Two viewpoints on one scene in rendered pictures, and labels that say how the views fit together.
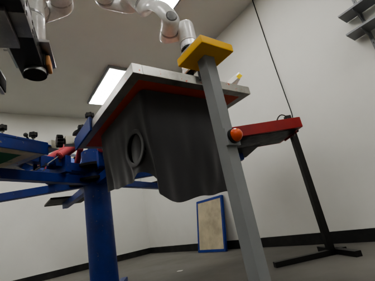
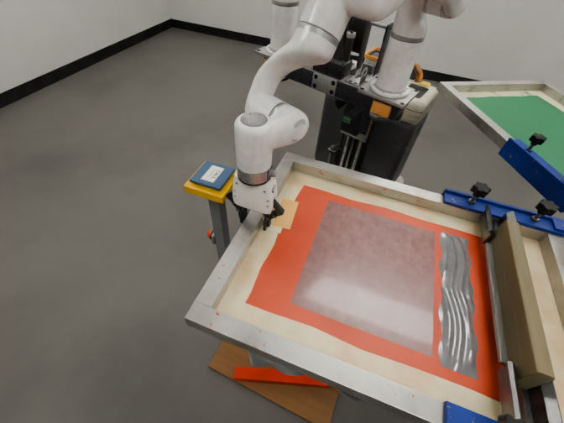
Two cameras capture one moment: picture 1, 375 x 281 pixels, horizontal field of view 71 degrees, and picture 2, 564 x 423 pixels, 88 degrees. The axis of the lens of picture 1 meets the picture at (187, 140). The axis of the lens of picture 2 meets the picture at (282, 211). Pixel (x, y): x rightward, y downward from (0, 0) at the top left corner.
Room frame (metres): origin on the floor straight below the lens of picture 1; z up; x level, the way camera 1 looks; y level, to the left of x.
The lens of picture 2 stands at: (1.39, -0.32, 1.56)
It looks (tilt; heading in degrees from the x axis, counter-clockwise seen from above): 48 degrees down; 144
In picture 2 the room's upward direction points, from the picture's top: 5 degrees clockwise
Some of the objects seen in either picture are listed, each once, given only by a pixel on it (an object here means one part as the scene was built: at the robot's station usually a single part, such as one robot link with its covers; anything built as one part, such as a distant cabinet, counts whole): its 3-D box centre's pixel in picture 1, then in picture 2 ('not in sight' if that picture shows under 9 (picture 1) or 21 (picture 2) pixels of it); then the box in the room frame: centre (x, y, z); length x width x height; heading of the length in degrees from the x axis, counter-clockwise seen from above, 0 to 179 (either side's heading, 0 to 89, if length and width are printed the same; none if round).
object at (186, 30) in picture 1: (177, 35); (270, 136); (0.96, -0.05, 1.22); 0.15 x 0.10 x 0.11; 105
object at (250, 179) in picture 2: (188, 47); (257, 169); (0.96, -0.08, 1.15); 0.09 x 0.07 x 0.03; 38
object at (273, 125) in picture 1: (257, 136); not in sight; (2.28, -0.62, 1.06); 0.61 x 0.46 x 0.12; 98
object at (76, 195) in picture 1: (76, 195); not in sight; (2.62, 1.20, 0.91); 1.34 x 0.41 x 0.08; 38
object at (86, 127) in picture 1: (86, 135); (495, 216); (1.27, 0.51, 0.98); 0.30 x 0.05 x 0.07; 38
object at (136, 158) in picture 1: (130, 154); not in sight; (1.10, 0.25, 0.77); 0.46 x 0.09 x 0.36; 38
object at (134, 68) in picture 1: (154, 120); (399, 268); (1.25, 0.14, 0.97); 0.79 x 0.58 x 0.04; 38
